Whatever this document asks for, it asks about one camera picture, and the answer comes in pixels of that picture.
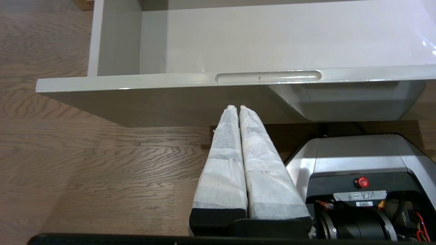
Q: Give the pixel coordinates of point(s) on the brown wooden baseboard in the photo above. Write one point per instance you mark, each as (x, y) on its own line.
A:
(83, 4)

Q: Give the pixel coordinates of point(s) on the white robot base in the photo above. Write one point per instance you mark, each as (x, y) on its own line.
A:
(357, 153)

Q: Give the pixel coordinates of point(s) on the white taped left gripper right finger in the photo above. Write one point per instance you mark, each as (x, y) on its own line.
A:
(269, 183)

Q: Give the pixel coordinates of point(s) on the white handwritten label sticker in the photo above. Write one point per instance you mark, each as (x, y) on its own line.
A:
(359, 195)

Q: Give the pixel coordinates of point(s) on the red emergency stop button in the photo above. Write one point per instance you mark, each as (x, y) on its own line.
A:
(361, 182)

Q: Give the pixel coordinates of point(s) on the open grey drawer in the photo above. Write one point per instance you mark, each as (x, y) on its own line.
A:
(238, 37)

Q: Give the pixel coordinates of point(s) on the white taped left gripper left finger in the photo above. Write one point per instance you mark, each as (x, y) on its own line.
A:
(223, 170)

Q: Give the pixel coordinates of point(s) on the small barcode sticker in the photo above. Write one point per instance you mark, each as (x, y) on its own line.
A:
(364, 203)

